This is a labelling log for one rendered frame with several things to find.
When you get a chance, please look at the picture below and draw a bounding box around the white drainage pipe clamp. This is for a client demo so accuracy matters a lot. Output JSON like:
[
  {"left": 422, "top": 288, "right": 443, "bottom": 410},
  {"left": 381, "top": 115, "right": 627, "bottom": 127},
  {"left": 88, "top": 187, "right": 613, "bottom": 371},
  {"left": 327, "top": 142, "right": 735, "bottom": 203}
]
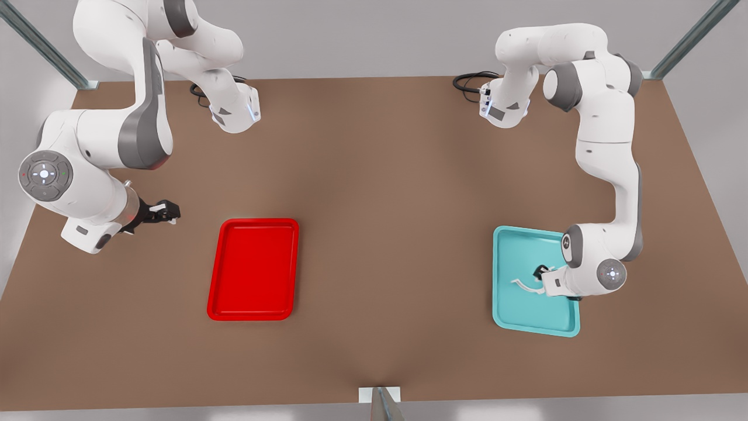
[{"left": 510, "top": 276, "right": 548, "bottom": 296}]

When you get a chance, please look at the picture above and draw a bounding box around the teal rectangular tray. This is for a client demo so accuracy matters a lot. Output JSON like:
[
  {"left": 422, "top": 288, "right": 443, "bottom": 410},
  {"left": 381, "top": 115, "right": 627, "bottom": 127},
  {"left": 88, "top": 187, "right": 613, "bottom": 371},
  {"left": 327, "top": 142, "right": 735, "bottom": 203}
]
[{"left": 492, "top": 226, "right": 581, "bottom": 338}]

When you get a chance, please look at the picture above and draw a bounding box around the red rectangular tray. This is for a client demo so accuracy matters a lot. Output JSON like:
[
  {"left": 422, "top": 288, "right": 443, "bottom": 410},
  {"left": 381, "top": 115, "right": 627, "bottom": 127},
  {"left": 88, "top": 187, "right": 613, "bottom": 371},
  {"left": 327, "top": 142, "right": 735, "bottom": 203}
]
[{"left": 207, "top": 218, "right": 300, "bottom": 322}]

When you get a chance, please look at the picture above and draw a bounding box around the black cable loop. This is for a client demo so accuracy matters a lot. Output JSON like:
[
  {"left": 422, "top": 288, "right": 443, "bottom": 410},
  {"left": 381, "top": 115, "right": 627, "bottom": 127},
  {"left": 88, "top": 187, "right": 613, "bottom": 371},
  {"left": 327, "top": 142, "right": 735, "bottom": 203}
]
[
  {"left": 189, "top": 74, "right": 250, "bottom": 109},
  {"left": 452, "top": 71, "right": 501, "bottom": 104}
]

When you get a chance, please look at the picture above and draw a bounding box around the silver frame post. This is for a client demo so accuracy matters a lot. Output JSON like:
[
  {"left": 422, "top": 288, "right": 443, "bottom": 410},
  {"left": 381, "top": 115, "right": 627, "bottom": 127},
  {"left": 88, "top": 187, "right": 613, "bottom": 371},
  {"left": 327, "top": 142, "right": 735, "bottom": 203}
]
[
  {"left": 358, "top": 386, "right": 405, "bottom": 421},
  {"left": 642, "top": 0, "right": 743, "bottom": 81},
  {"left": 0, "top": 0, "right": 99, "bottom": 91}
]

